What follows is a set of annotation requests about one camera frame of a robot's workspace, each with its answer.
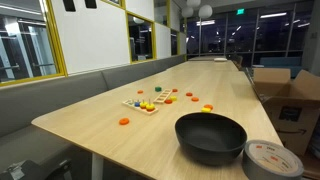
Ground round blue block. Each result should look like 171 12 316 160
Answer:
134 102 140 107

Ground yellow block near bowl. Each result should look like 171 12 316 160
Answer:
201 107 211 113

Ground wooden peg number board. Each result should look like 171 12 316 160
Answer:
123 99 159 115

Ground white plate far end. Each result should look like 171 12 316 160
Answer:
214 57 228 62

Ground black bowl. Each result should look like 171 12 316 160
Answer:
175 112 247 166

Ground white globe pendant lamps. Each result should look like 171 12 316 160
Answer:
181 0 213 19

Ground open cardboard box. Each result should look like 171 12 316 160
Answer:
253 68 320 155

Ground grey bench seat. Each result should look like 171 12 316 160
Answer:
0 55 184 180

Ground wooden ladder shape frame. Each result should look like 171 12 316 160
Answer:
154 89 172 103

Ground yellow ring end peg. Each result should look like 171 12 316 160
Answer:
146 104 155 112

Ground grey duct tape roll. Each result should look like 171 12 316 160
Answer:
242 140 304 180

